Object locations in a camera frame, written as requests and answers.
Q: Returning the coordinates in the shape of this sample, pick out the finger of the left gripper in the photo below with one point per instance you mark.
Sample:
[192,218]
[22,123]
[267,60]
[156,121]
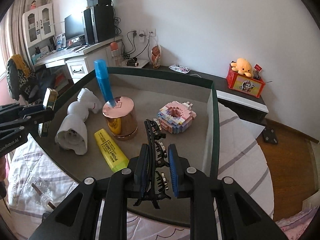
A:
[15,111]
[27,122]

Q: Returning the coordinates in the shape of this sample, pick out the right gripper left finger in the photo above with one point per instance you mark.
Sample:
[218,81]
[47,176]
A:
[141,174]

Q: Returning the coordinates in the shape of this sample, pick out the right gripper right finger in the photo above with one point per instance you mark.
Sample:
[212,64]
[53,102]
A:
[178,166]

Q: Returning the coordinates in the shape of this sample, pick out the black hair claw clip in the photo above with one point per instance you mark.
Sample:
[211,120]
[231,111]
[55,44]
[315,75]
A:
[158,185]

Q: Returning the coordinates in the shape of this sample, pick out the gold black rectangular lighter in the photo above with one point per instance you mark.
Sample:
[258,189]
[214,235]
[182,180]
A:
[49,104]

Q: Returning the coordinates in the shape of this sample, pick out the black office chair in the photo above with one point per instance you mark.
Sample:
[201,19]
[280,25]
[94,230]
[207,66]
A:
[23,81]

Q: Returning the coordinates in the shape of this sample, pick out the yellow highlighter marker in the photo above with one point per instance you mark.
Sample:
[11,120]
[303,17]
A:
[111,152]

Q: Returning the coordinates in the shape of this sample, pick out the pink and green storage box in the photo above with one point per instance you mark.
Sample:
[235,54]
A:
[103,203]

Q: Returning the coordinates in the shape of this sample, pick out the clear glass bottle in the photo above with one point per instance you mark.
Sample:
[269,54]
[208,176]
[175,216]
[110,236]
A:
[43,193]

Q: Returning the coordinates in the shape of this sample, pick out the rose gold lidded jar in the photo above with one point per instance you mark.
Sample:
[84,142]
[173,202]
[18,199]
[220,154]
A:
[121,117]

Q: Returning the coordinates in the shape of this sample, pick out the white desk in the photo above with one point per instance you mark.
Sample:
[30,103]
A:
[80,60]

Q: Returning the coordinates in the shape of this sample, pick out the pink block donut model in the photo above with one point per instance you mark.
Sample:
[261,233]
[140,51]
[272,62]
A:
[176,117]

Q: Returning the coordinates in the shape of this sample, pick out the blue highlighter marker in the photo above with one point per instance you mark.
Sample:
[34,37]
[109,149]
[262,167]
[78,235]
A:
[102,77]

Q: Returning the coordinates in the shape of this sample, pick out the white glass door cabinet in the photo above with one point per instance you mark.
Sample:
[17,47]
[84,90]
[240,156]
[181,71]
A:
[38,25]

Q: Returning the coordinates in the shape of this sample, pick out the black computer monitor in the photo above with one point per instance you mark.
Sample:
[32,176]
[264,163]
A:
[74,30]

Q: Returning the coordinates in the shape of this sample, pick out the orange cap bottle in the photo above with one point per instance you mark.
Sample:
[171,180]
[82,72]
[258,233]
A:
[115,52]

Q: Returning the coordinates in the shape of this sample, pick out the black computer tower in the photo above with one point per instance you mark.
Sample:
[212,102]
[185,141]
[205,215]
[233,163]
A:
[98,24]

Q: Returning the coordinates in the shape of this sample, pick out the red cartoon box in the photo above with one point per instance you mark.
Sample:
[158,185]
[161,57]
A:
[244,84]

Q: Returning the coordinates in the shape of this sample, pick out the yellow octopus plush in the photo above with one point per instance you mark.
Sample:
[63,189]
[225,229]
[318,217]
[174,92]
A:
[242,67]

